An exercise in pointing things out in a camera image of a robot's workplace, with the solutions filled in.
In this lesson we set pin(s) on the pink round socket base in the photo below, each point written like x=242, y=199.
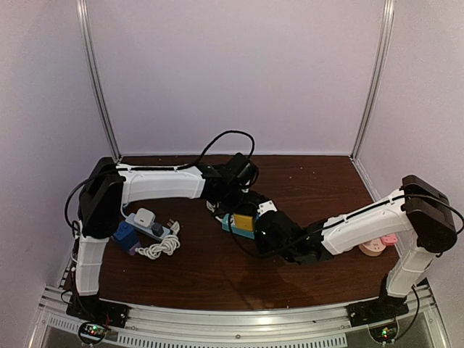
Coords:
x=372, y=248

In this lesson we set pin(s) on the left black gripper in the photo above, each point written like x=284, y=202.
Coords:
x=250, y=207

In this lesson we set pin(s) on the purple power strip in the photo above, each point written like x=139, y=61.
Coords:
x=133, y=250

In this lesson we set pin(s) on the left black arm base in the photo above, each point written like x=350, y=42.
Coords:
x=93, y=309

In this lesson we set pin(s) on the aluminium front rail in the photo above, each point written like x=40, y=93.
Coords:
x=145, y=326

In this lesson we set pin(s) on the aluminium frame post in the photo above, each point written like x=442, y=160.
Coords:
x=384, y=40
x=96, y=84

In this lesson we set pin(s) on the dark grey charger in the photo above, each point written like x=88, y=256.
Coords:
x=157, y=229

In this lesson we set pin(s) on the pink cube adapter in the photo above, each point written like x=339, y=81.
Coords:
x=389, y=240

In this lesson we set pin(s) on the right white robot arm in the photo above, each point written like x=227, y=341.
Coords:
x=416, y=208

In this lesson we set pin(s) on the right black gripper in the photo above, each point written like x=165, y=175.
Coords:
x=261, y=243

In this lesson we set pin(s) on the grey-blue power strip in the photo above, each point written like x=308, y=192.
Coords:
x=147, y=231

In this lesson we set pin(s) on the yellow cube adapter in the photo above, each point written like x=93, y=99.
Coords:
x=244, y=222

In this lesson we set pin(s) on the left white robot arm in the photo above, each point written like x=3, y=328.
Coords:
x=111, y=187

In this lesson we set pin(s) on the right aluminium frame post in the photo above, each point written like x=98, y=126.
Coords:
x=384, y=40

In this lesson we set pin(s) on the dark blue cube adapter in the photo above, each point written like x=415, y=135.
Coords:
x=125, y=236

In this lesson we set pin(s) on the left aluminium frame post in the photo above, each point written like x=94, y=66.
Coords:
x=96, y=84

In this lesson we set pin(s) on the white charger block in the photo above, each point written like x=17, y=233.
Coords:
x=144, y=218

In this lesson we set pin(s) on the teal power strip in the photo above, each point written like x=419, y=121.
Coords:
x=228, y=225

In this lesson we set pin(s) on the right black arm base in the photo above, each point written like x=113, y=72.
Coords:
x=382, y=308

